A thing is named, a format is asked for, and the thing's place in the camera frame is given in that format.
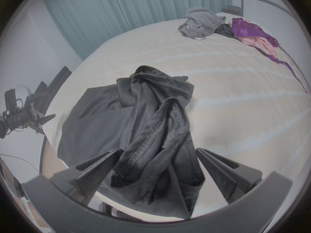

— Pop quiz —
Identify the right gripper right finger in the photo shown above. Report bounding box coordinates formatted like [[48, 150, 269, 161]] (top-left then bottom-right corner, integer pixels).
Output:
[[195, 148, 263, 201]]

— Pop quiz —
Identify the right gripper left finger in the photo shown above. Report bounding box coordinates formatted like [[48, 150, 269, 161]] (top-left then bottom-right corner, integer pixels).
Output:
[[52, 149, 120, 204]]

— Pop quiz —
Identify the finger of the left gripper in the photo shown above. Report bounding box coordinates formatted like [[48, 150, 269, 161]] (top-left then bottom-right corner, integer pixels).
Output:
[[38, 114, 56, 125]]

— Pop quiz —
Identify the black T-shirt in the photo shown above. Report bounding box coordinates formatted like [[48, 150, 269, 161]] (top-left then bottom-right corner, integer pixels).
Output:
[[57, 66, 205, 220]]

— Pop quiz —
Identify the bed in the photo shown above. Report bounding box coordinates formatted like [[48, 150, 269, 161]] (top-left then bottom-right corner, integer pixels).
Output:
[[40, 0, 311, 223]]

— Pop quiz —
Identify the blue-green curtain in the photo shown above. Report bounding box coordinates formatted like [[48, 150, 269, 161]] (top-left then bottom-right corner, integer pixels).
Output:
[[42, 0, 133, 62], [110, 0, 233, 30]]

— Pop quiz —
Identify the pink garment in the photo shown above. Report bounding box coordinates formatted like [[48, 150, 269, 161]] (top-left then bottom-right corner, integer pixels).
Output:
[[237, 34, 276, 58]]

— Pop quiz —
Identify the black shiny garment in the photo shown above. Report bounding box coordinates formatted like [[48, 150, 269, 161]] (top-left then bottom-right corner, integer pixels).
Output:
[[214, 23, 238, 39]]

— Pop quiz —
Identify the purple satin garment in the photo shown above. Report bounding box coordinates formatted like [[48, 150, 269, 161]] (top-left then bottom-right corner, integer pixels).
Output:
[[231, 18, 308, 92]]

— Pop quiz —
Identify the grey garment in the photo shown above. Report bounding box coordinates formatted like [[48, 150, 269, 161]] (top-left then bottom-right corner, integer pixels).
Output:
[[178, 7, 227, 41]]

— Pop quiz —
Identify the white printed pillow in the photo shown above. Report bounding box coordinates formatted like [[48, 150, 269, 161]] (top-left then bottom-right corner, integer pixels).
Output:
[[215, 12, 253, 24]]

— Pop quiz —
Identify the grey bedside table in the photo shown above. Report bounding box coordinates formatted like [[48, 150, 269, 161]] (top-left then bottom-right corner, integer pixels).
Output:
[[226, 5, 241, 16]]

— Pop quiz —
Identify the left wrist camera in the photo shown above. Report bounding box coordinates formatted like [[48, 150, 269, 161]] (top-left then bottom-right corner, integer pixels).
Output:
[[4, 89, 18, 111]]

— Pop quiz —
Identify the black cable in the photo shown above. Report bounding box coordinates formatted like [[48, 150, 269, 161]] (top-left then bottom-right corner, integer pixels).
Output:
[[0, 154, 41, 175]]

